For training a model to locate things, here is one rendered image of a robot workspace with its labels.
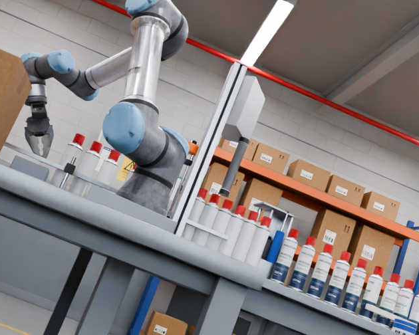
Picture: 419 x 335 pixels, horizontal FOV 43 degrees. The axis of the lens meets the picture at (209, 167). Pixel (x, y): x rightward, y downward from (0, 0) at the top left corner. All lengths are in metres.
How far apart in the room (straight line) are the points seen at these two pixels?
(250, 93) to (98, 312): 0.93
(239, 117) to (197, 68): 5.03
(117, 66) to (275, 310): 0.93
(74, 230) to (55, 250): 5.23
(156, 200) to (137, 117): 0.23
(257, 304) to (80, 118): 5.39
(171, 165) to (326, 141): 5.60
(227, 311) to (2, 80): 0.78
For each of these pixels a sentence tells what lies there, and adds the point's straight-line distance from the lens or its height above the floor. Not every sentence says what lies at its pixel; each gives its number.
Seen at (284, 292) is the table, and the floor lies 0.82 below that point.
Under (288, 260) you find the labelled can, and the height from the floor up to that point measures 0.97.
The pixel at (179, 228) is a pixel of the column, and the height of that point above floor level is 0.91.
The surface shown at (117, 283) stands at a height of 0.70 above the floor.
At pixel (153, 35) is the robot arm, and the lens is 1.52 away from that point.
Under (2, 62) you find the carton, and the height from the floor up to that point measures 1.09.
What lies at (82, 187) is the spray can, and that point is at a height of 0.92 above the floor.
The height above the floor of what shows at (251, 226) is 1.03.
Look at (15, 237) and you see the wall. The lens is 6.34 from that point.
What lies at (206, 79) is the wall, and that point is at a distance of 6.73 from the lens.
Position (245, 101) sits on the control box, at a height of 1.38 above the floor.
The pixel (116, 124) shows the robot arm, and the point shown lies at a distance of 1.35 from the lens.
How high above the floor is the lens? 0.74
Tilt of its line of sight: 13 degrees up
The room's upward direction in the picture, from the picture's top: 22 degrees clockwise
